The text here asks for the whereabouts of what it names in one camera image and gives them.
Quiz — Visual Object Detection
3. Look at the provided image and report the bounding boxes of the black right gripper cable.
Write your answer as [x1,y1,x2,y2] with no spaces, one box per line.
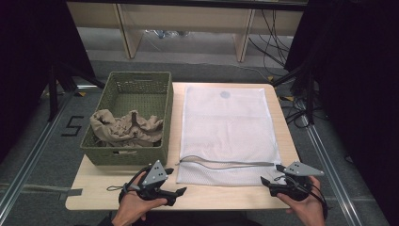
[309,183,329,219]

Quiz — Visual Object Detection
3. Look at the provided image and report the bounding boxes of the black metal stand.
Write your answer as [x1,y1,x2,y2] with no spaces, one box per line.
[46,60,106,122]
[271,62,318,126]

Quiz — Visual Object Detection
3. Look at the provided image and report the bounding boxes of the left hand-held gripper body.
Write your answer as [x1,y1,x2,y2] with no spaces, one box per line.
[136,159,177,207]

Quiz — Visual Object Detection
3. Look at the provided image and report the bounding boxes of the black cables on floor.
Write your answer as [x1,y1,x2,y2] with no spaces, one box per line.
[280,93,315,130]

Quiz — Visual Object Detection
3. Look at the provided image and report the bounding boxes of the black curtain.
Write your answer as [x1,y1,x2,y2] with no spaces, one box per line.
[283,0,399,226]
[0,0,97,164]

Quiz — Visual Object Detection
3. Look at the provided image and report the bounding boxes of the person's right hand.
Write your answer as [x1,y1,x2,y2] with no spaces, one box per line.
[276,175,327,226]

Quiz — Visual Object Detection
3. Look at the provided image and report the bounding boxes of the person's left hand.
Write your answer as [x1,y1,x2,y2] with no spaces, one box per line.
[111,171,168,226]

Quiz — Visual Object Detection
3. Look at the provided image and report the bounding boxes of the white mesh laundry bag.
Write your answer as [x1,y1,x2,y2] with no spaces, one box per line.
[175,85,287,187]

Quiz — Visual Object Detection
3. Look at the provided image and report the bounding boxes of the clear plastic wrapping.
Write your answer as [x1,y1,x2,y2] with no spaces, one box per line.
[145,28,191,40]

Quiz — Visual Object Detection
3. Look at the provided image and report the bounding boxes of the metal floor rail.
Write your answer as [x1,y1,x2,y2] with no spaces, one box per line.
[300,114,365,226]
[0,90,79,216]

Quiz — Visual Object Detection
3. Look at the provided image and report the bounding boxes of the beige cloth garment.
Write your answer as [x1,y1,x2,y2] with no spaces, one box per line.
[89,108,165,149]

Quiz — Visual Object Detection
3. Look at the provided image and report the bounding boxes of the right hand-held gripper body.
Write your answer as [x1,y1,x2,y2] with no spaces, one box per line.
[270,161,326,202]

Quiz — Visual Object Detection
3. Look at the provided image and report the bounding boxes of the thin white floor cable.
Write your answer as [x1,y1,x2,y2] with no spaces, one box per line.
[200,61,271,80]

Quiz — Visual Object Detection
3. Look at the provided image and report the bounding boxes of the person's dark clothing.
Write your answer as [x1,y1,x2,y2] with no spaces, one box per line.
[97,210,263,226]

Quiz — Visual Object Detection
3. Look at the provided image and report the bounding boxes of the green woven basket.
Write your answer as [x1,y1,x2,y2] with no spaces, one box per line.
[79,71,174,167]

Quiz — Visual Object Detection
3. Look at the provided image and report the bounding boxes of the grey tape strip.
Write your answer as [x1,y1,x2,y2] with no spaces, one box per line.
[0,183,83,198]

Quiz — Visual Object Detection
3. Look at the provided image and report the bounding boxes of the hanging black cables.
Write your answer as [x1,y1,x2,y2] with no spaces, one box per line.
[247,8,291,69]

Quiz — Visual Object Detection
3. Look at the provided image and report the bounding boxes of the light wooden shelf unit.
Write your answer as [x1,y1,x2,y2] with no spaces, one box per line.
[66,1,305,63]

